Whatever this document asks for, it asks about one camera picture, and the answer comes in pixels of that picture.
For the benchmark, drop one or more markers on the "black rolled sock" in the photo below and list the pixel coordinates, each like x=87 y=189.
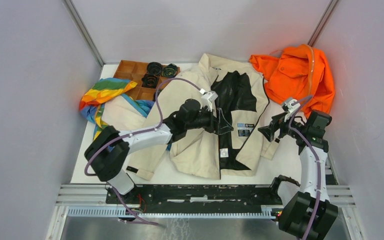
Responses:
x=169 y=71
x=150 y=81
x=155 y=68
x=156 y=94

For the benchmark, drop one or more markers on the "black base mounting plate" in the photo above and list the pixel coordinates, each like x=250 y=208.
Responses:
x=197 y=199

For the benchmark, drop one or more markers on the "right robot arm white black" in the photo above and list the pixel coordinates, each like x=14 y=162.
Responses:
x=308 y=213

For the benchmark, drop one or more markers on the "black rolled sock near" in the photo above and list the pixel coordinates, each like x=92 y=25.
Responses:
x=156 y=94

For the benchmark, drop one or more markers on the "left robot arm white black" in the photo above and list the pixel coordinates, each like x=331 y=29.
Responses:
x=107 y=153

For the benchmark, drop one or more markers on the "brown wooden compartment tray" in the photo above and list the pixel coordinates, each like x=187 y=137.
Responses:
x=134 y=71

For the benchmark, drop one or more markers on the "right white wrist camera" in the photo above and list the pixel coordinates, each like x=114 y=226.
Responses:
x=290 y=106

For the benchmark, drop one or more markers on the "aluminium frame rail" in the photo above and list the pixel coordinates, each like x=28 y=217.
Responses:
x=88 y=200

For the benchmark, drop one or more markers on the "beige zip jacket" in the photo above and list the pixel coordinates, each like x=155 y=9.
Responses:
x=243 y=99

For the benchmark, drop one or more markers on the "black rolled sock far left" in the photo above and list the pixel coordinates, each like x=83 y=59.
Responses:
x=155 y=68

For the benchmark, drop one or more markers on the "black rolled sock middle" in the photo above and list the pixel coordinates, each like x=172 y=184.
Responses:
x=150 y=81

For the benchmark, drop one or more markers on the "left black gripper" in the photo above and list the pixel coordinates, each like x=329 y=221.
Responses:
x=213 y=124

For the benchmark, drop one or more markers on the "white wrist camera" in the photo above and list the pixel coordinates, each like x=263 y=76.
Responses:
x=207 y=99
x=290 y=106

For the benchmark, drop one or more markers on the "orange jacket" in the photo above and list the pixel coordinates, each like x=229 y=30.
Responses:
x=300 y=71

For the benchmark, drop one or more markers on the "rainbow striped garment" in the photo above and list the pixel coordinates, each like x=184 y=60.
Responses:
x=92 y=103

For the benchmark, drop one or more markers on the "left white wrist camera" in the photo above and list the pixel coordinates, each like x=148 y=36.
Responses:
x=207 y=99

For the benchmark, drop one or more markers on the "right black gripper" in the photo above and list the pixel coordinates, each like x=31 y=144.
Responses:
x=269 y=131

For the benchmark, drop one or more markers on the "black rolled sock far right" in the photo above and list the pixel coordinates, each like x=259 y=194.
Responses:
x=169 y=71

